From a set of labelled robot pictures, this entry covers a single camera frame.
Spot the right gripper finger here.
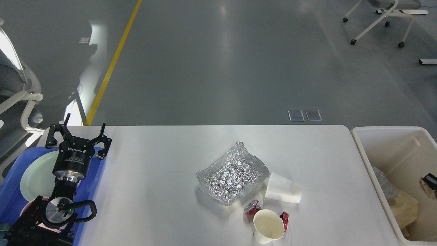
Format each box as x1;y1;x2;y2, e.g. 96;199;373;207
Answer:
422;173;437;191

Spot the light green plate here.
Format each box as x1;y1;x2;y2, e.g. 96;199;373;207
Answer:
20;151;59;202

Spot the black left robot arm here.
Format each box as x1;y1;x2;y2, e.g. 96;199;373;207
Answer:
3;114;112;246

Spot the white bar on floor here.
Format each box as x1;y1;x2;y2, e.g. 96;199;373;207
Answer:
418;58;437;65

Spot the white paper cup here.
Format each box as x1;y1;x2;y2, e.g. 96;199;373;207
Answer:
253;209;285;244

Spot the pink mug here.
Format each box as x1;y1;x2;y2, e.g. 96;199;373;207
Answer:
20;199;67;233

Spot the brown paper ball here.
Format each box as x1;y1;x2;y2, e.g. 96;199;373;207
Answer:
420;180;437;201

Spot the aluminium foil tray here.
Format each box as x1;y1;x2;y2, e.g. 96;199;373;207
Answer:
196;141;270;206

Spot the white napkin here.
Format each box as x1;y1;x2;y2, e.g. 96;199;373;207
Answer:
264;173;303;204

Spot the brown paper bag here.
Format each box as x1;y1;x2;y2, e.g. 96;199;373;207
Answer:
388;189;419;237

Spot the white office chair right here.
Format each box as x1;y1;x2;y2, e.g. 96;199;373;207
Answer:
350;0;429;48

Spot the beige waste bin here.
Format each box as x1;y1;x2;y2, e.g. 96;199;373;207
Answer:
351;126;437;246

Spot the red foil wrapper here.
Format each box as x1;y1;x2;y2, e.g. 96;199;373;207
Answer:
243;199;289;232

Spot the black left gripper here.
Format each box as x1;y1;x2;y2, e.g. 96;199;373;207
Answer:
45;114;112;180

